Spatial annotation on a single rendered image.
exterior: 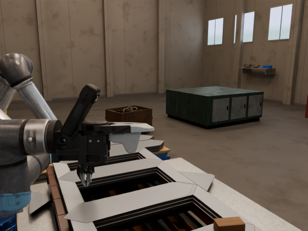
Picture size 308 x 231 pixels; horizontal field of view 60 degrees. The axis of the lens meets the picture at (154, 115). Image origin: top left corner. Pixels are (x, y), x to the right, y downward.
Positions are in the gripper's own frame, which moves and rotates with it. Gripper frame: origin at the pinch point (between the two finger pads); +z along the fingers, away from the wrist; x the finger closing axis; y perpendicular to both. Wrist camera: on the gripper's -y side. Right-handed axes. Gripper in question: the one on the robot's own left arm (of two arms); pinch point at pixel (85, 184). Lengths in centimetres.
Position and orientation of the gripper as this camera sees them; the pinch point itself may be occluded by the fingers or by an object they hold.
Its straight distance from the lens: 157.2
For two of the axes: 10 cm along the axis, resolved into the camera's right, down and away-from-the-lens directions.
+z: 0.0, 9.8, 2.0
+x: 9.0, -0.9, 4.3
